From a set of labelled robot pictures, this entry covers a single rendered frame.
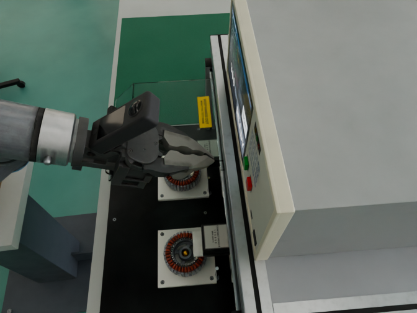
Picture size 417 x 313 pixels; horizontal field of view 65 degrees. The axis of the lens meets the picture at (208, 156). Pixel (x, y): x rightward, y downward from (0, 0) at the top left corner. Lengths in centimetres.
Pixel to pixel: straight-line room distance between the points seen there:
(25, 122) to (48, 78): 214
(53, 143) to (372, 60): 47
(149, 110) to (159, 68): 94
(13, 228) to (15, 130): 68
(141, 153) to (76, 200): 150
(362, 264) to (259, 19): 44
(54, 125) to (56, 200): 155
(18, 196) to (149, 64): 67
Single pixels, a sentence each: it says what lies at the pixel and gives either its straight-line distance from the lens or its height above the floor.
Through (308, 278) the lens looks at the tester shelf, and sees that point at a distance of 58.
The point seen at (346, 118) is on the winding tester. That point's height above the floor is 132.
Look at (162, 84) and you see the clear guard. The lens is 84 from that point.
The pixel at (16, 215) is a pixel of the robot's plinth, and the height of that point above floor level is 75.
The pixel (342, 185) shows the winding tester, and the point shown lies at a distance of 42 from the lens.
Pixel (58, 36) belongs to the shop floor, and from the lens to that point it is 293.
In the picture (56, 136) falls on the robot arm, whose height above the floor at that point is 132.
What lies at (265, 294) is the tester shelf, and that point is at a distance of 56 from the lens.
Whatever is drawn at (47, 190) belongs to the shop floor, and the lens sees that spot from 206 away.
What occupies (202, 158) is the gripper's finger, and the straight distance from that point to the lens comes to 52.
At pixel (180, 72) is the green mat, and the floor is 75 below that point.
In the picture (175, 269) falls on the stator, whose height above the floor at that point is 82.
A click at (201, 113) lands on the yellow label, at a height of 107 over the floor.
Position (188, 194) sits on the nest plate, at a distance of 98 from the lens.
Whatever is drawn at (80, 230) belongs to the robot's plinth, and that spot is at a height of 2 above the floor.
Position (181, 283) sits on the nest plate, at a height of 78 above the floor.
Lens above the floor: 166
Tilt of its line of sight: 58 degrees down
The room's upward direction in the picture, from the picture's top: straight up
